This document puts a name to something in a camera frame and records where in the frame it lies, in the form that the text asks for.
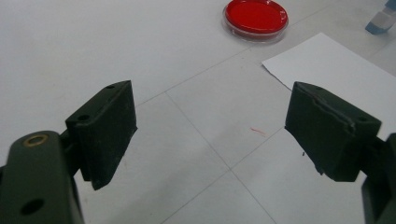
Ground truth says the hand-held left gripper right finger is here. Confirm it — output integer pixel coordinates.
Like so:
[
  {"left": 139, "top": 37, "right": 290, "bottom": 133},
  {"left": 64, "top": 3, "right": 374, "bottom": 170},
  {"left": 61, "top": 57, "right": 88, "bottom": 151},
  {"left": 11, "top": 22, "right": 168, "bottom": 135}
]
[{"left": 284, "top": 81, "right": 382, "bottom": 183}]

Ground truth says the blue and white stamp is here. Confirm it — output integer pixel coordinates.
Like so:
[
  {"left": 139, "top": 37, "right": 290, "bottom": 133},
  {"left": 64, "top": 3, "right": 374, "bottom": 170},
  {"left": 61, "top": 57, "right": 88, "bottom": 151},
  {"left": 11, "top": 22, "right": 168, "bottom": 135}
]
[{"left": 364, "top": 0, "right": 396, "bottom": 35}]

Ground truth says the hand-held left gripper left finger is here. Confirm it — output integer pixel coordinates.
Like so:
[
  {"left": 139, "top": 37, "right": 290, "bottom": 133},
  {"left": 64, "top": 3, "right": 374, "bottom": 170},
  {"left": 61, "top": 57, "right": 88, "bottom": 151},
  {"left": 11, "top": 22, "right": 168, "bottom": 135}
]
[{"left": 64, "top": 79, "right": 138, "bottom": 191}]

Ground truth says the white paper sheet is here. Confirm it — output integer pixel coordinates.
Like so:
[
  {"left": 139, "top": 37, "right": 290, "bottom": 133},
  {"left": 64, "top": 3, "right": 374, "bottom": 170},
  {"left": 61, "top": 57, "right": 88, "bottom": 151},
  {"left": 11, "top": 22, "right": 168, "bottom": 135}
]
[{"left": 262, "top": 32, "right": 396, "bottom": 141}]

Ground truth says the round red ink pad dish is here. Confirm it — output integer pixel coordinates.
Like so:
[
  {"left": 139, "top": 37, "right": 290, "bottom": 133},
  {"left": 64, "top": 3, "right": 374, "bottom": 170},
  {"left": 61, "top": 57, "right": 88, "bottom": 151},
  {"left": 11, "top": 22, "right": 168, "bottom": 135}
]
[{"left": 221, "top": 0, "right": 290, "bottom": 43}]

